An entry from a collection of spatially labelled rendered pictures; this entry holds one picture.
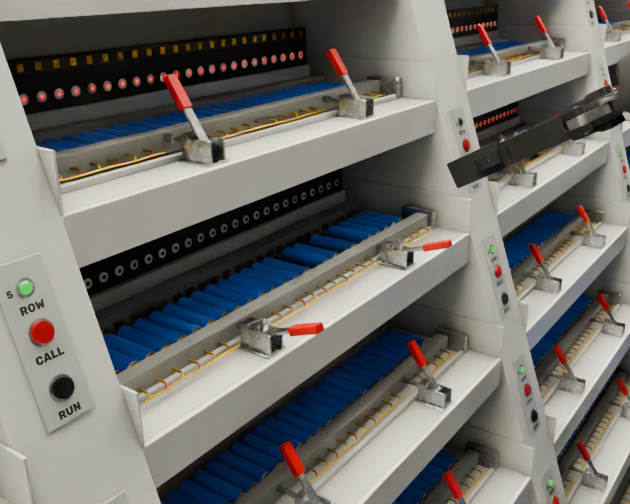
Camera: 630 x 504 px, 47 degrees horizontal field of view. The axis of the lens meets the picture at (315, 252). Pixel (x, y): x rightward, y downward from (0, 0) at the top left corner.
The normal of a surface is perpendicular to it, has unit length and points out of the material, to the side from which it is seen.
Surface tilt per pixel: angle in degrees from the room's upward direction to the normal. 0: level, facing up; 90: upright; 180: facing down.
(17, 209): 90
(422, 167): 90
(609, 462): 19
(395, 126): 109
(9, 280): 90
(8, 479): 90
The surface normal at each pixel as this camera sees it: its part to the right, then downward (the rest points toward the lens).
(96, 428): 0.76, -0.11
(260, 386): 0.81, 0.20
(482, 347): -0.59, 0.30
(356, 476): -0.02, -0.93
